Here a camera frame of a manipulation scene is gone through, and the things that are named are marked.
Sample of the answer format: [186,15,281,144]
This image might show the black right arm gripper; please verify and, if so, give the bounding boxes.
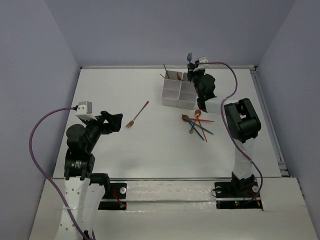
[187,62,206,98]

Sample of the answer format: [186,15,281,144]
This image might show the dark blue fork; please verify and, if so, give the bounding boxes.
[187,52,192,65]

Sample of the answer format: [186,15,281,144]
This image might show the copper fork long handle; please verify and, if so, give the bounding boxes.
[125,101,149,128]

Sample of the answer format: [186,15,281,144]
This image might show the orange plastic spoon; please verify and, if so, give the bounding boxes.
[181,114,214,123]

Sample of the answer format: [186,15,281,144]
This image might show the iridescent small spoon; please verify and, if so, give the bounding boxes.
[189,123,195,134]

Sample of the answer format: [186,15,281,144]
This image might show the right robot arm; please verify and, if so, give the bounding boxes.
[99,63,261,196]

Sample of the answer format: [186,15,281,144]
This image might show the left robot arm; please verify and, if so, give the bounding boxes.
[54,111,123,240]

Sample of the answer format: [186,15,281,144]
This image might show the left white organizer box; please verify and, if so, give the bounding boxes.
[161,70,181,108]

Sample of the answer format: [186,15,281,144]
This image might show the white organizer box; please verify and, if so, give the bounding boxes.
[161,70,181,108]
[178,72,198,110]

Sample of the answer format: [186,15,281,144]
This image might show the right white organizer box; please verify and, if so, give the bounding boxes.
[178,72,198,110]

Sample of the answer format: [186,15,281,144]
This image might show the orange chopstick in pile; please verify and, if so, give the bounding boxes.
[197,121,208,142]

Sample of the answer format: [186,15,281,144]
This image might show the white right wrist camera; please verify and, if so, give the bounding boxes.
[193,56,209,72]

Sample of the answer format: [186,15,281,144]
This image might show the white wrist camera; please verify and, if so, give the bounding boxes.
[75,101,96,121]
[193,56,209,72]

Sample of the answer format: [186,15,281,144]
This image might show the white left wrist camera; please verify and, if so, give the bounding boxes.
[75,101,96,121]

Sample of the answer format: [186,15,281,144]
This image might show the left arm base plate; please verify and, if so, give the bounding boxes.
[98,181,128,211]

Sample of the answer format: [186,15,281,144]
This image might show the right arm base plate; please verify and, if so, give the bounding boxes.
[210,181,263,210]

